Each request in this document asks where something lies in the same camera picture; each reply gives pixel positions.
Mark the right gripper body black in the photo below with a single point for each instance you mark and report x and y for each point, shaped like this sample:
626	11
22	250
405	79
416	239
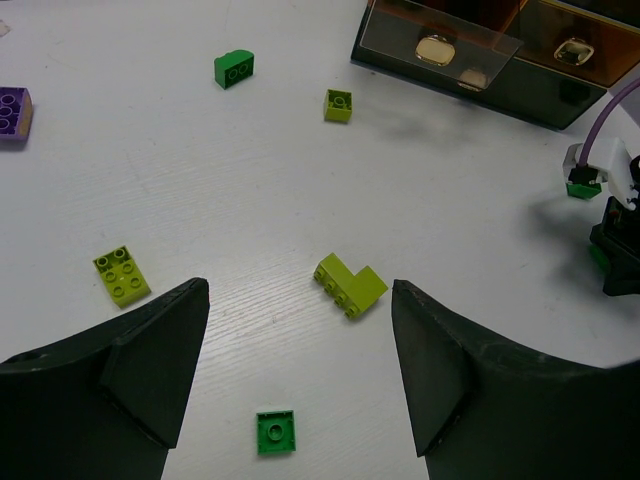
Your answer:
620	226

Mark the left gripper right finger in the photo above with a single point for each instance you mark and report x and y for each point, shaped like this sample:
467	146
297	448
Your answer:
482	406

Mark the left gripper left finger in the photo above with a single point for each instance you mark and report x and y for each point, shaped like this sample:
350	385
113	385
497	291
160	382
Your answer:
108	402

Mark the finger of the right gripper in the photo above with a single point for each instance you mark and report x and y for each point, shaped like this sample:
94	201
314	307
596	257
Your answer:
622	275

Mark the lime L-shaped lego brick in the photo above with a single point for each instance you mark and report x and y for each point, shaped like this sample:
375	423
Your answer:
353	293

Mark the dark green square lego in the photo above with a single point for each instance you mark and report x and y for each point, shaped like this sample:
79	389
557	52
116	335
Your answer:
275	432

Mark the transparent drawer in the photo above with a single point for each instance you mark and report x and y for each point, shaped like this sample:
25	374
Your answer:
463	41

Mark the lime small lego brick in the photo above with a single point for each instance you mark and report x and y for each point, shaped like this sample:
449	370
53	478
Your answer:
337	106

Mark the green lego brick top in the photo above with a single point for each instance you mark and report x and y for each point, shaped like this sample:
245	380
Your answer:
233	67

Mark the lime rectangular lego brick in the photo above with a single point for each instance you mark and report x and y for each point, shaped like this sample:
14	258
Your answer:
122	277

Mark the teal drawer cabinet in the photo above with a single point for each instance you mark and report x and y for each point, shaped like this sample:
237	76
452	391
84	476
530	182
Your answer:
572	52

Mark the purple lego brick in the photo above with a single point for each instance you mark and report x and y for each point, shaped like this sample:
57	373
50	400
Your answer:
16	114

